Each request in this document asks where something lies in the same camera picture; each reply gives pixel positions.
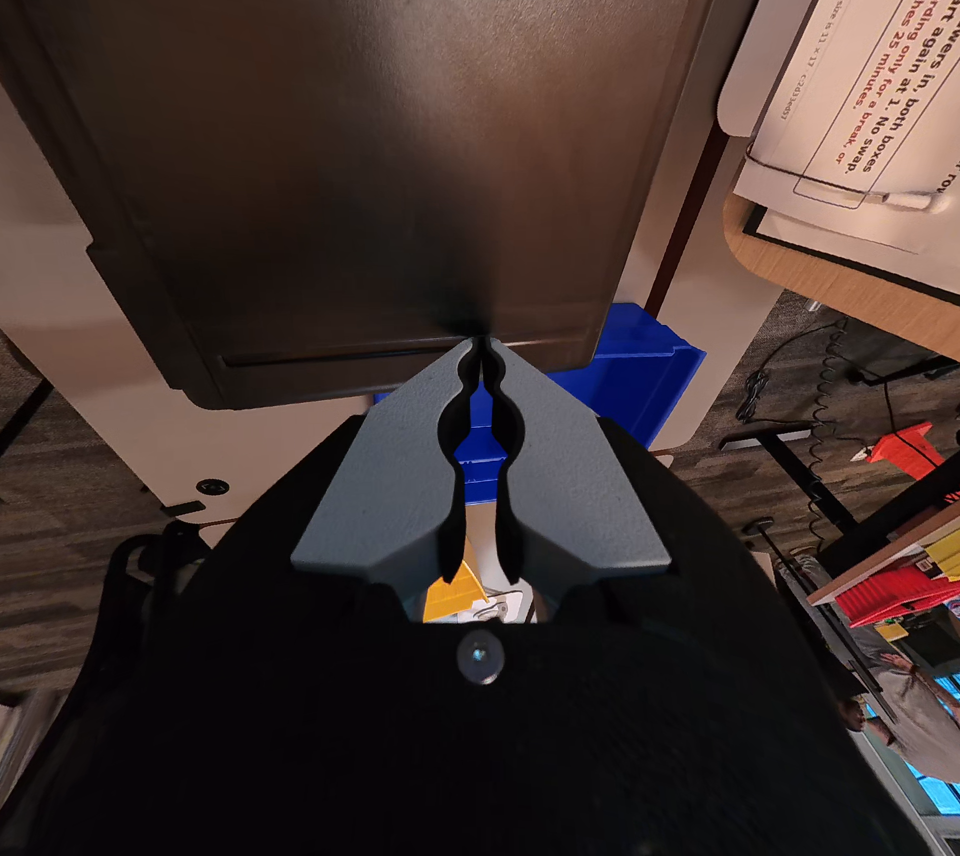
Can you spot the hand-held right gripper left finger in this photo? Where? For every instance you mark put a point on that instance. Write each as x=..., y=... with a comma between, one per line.
x=382, y=489

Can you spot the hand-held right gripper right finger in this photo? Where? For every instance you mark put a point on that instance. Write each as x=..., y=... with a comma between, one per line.
x=585, y=496

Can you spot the blue plastic bin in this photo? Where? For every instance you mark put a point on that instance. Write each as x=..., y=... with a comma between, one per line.
x=637, y=376

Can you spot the black drawer cabinet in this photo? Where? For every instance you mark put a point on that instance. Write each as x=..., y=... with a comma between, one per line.
x=360, y=121

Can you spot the yellow plastic piece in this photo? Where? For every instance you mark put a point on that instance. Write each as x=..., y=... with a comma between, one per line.
x=450, y=597

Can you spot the black table leg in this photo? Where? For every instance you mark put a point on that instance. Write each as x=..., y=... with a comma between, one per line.
x=787, y=455

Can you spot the orange paper plane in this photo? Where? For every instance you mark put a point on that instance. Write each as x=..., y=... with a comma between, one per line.
x=900, y=447

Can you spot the red plastic bin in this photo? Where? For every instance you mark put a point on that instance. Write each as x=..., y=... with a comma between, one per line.
x=892, y=594

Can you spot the yellow plastic bin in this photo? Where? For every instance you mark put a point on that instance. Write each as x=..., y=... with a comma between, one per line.
x=945, y=552

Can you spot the printed instruction sheet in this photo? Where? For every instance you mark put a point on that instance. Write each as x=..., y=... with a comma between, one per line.
x=862, y=46

